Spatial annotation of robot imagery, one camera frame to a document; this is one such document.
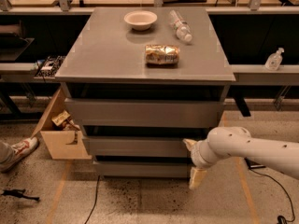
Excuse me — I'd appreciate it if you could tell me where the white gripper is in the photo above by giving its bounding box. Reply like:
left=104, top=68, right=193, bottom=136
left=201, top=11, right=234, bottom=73
left=183, top=138, right=219, bottom=189

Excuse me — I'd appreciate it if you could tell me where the grey drawer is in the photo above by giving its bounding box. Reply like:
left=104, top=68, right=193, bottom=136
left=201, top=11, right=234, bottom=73
left=93, top=161, right=191, bottom=178
left=65, top=98, right=224, bottom=128
left=82, top=136, right=190, bottom=158

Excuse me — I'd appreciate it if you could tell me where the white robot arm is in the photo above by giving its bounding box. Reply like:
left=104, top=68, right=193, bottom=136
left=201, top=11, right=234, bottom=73
left=183, top=127, right=299, bottom=189

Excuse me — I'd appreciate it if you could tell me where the grey bottom drawer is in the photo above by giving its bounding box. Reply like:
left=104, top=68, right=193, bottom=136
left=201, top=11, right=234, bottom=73
left=93, top=161, right=191, bottom=178

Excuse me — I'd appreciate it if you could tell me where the grey drawer cabinet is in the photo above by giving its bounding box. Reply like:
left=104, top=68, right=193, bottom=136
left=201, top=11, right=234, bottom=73
left=55, top=7, right=235, bottom=166

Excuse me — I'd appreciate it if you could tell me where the grey top drawer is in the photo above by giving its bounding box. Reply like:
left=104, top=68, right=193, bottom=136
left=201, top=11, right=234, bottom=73
left=65, top=98, right=224, bottom=128

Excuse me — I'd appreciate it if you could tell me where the open cardboard box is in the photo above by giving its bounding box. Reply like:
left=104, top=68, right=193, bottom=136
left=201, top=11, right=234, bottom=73
left=33, top=88, right=91, bottom=160

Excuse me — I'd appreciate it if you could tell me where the black foot pedal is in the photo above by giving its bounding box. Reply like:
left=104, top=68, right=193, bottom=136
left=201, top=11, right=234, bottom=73
left=245, top=158, right=264, bottom=169

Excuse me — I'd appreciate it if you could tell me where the crumpled gold chip bag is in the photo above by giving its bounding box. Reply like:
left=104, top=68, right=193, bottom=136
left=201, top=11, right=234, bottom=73
left=145, top=45, right=179, bottom=65

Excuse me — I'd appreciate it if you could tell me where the hand sanitizer pump bottle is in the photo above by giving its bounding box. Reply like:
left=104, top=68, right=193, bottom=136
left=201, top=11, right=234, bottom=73
left=265, top=48, right=284, bottom=71

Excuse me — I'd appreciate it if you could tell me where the clear plastic water bottle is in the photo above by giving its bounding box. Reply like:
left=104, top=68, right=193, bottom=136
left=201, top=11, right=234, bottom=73
left=169, top=10, right=192, bottom=43

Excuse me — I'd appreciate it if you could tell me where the packet inside cardboard box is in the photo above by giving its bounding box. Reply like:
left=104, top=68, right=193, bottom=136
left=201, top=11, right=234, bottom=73
left=51, top=110, right=79, bottom=131

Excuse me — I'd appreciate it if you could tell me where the white paper bowl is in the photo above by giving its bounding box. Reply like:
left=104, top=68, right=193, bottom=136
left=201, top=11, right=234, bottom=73
left=124, top=10, right=157, bottom=31

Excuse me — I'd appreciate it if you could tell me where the patterned box on shelf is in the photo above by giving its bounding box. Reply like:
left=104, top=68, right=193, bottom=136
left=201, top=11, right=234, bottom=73
left=36, top=56, right=64, bottom=77

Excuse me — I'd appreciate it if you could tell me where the white red sneaker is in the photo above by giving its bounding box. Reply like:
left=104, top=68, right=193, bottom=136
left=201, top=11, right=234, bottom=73
left=0, top=137, right=39, bottom=173

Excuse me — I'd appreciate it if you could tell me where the black tool on floor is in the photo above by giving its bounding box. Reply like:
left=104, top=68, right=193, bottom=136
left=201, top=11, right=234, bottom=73
left=1, top=189, right=39, bottom=202

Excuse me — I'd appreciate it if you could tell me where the black pedal cable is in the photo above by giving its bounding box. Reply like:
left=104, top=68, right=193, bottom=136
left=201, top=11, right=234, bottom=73
left=249, top=168, right=297, bottom=224

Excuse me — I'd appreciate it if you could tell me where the black power cable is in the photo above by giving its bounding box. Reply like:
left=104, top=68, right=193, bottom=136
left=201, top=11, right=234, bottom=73
left=83, top=175, right=102, bottom=224

